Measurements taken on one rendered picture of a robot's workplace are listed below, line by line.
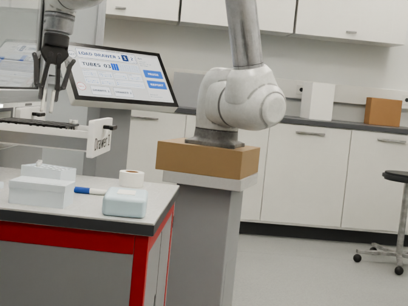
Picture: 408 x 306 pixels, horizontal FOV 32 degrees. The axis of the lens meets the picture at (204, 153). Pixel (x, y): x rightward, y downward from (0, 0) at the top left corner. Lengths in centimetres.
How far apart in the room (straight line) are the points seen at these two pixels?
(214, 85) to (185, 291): 73
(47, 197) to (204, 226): 98
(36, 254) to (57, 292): 9
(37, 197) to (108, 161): 158
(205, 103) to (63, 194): 99
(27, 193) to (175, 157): 93
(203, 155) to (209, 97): 20
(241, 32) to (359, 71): 388
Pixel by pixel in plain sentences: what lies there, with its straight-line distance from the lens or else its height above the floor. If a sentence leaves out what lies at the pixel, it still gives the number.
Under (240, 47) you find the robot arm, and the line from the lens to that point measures 230.
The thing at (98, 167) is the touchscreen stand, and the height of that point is 67.
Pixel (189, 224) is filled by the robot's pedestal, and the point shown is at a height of 58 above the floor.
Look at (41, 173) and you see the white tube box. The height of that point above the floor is 78.
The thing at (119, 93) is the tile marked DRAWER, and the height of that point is 100.
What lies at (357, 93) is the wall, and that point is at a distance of 606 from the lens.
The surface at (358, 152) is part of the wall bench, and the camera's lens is 541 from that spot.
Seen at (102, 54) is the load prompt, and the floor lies 116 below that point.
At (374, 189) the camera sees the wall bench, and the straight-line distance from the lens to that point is 548.
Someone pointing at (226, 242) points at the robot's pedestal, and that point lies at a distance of 247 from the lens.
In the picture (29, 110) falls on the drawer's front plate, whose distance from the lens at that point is 257.
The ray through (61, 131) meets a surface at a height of 89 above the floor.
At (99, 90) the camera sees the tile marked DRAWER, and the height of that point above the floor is 101.
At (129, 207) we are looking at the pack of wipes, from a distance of 153.
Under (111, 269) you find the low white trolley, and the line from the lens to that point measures 155.
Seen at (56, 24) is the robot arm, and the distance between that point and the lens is 215.
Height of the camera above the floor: 105
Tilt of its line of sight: 5 degrees down
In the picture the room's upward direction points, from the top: 6 degrees clockwise
